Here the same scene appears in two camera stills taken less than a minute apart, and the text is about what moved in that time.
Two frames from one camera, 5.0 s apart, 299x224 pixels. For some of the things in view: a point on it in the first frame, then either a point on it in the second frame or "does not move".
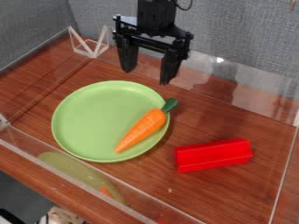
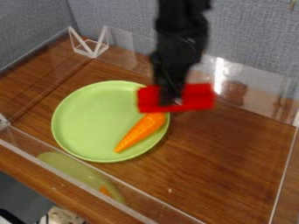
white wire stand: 90,48 does not move
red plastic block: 211,155 -> 199,98
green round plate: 95,115 does not move
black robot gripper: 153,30 -> 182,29
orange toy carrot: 147,125 does not move
